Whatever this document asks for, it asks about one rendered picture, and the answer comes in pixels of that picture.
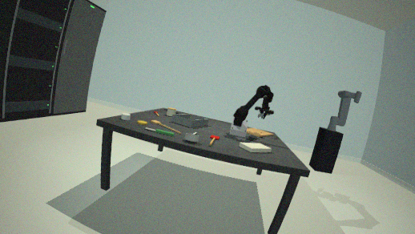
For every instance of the white long-handled ladle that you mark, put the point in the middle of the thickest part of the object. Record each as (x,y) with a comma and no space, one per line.
(192,137)

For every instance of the cream flat block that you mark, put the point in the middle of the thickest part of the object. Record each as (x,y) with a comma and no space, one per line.
(255,147)

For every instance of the red spatula with wooden handle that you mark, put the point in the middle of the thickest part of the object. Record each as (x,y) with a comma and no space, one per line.
(213,137)

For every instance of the white jar with orange lid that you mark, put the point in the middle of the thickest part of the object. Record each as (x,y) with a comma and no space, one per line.
(171,111)

